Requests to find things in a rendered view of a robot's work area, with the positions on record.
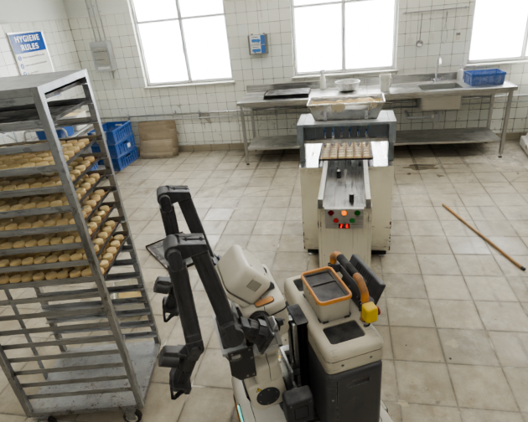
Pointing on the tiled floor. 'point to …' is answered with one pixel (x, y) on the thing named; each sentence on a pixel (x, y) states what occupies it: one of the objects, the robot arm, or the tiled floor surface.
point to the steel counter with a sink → (412, 90)
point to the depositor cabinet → (308, 175)
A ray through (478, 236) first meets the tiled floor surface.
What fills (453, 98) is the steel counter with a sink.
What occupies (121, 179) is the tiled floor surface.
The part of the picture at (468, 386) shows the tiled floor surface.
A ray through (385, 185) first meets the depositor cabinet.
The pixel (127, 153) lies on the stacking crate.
